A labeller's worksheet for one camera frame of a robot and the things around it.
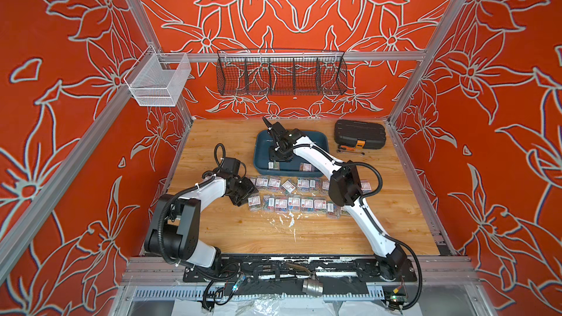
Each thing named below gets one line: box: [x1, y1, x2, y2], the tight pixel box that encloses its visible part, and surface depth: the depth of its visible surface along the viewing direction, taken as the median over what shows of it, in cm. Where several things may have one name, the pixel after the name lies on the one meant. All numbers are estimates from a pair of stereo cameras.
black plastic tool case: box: [334, 119, 387, 150], surface depth 107 cm
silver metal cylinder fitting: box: [302, 275, 324, 297], surface depth 68 cm
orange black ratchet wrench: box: [336, 139, 366, 156], surface depth 108 cm
